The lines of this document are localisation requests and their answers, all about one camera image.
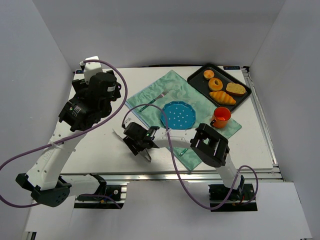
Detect metal tongs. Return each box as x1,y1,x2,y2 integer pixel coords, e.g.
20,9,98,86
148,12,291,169
112,129,152,163

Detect orange ring donut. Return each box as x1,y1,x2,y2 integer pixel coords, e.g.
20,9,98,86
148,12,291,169
208,77,223,92

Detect small round bun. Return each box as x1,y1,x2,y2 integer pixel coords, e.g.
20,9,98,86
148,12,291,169
203,69,215,80

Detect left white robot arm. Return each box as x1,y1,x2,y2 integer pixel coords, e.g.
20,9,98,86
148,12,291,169
15,70,122,207

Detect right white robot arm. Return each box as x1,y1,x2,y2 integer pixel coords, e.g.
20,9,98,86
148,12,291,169
122,122,244,201

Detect brown bread slice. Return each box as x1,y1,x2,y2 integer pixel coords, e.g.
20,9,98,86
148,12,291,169
225,82,247,97

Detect blue dotted plate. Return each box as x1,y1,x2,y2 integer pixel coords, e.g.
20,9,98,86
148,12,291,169
160,101,196,130

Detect green patterned placemat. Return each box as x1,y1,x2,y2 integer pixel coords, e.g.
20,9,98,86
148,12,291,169
125,70,242,171

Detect black baking tray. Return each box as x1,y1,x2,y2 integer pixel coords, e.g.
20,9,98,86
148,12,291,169
187,62,252,112

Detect orange mug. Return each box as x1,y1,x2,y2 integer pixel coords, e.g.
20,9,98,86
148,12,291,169
210,107,231,129

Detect orange croissant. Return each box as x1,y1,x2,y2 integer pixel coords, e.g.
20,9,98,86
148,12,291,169
209,91,237,106

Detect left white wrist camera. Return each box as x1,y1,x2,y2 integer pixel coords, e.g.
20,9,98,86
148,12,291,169
79,61,103,85

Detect green handled knife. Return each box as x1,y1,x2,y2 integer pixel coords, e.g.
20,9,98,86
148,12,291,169
179,148,188,157

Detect green handled fork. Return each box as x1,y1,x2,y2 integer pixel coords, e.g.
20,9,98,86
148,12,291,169
139,89,169,113

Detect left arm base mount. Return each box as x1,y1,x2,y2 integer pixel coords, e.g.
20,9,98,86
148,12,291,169
74,184,127,210

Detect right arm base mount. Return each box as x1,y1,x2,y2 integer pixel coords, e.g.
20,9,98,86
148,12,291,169
208,183,258,212

